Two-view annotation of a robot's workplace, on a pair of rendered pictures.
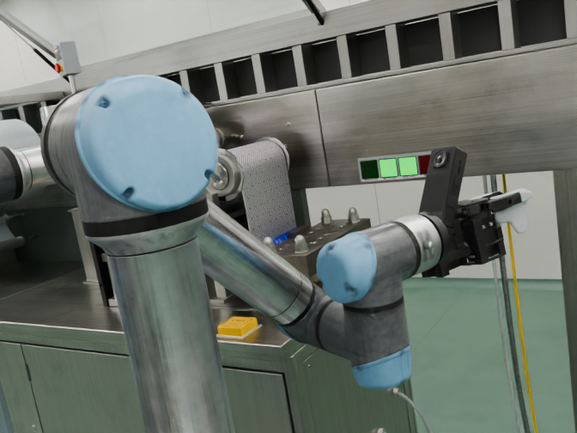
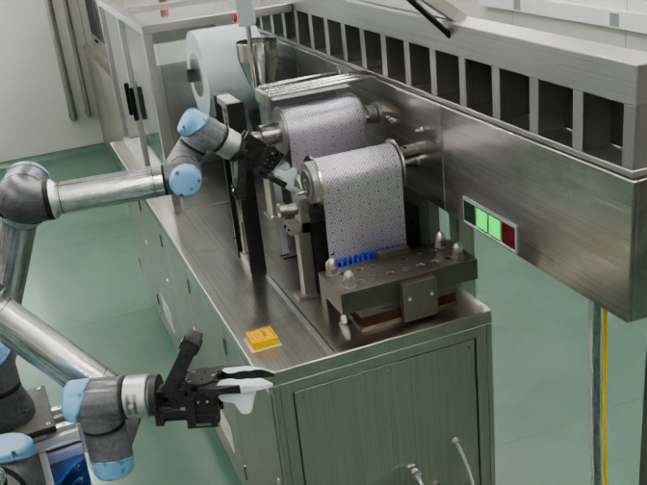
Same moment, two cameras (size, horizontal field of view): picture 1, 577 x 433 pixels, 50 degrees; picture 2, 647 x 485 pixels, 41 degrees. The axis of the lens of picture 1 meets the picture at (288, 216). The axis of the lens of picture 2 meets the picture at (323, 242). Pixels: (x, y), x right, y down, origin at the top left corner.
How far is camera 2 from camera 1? 1.34 m
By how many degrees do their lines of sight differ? 38
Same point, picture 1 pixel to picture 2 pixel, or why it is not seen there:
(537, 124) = (588, 246)
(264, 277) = (61, 377)
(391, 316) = (95, 441)
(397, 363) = (102, 469)
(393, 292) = (96, 428)
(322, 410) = (316, 435)
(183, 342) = not seen: outside the picture
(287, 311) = not seen: hidden behind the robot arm
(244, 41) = (399, 23)
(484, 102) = (553, 196)
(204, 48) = (375, 14)
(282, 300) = not seen: hidden behind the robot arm
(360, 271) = (65, 410)
